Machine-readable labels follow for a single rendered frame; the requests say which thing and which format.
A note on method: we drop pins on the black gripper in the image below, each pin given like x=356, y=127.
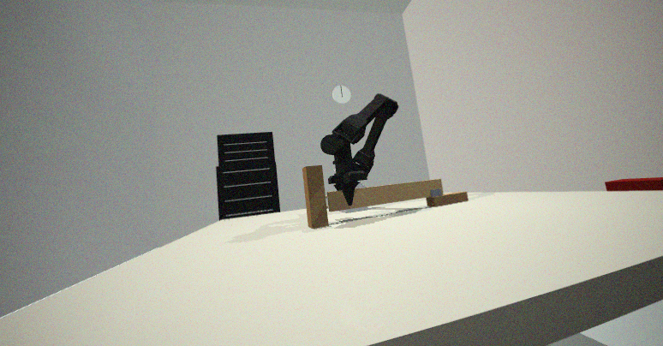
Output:
x=346, y=179

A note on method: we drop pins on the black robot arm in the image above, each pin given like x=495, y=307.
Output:
x=352, y=129

